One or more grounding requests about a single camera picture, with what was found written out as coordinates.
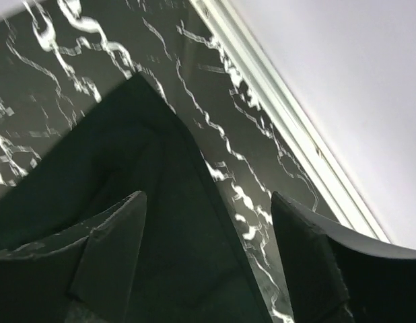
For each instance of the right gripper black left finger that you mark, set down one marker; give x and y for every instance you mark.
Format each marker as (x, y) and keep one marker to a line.
(89, 265)

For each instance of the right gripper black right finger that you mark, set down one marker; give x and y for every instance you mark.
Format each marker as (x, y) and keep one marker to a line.
(335, 274)

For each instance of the black t shirt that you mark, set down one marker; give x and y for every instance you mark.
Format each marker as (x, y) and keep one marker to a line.
(191, 265)

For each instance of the black marble pattern mat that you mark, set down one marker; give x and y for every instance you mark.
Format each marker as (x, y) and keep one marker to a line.
(59, 58)

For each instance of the aluminium frame rail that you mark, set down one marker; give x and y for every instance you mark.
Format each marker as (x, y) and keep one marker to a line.
(289, 117)

